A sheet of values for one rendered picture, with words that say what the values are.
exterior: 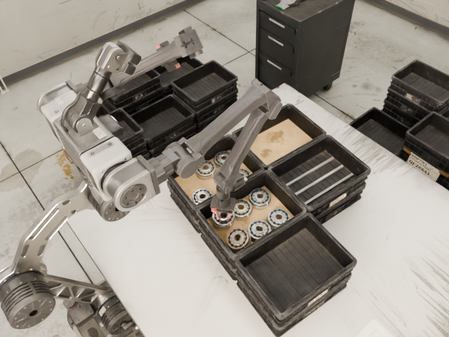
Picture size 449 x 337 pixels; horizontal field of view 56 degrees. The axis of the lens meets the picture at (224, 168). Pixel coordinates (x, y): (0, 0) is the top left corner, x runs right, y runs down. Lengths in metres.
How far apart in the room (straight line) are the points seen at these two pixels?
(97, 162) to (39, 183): 2.21
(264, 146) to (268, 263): 0.68
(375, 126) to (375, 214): 1.20
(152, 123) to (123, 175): 1.84
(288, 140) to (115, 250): 1.05
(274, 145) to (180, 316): 0.98
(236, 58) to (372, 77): 1.30
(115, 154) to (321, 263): 1.00
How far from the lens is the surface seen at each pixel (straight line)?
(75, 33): 4.61
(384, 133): 3.25
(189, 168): 1.35
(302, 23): 3.11
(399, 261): 2.10
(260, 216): 1.95
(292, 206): 1.93
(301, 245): 1.89
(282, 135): 2.30
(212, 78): 3.24
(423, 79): 3.46
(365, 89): 4.04
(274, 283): 1.80
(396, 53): 4.58
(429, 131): 3.04
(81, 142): 1.38
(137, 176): 1.25
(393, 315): 1.98
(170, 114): 3.14
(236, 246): 1.83
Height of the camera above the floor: 2.45
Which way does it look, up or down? 49 degrees down
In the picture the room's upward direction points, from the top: 3 degrees counter-clockwise
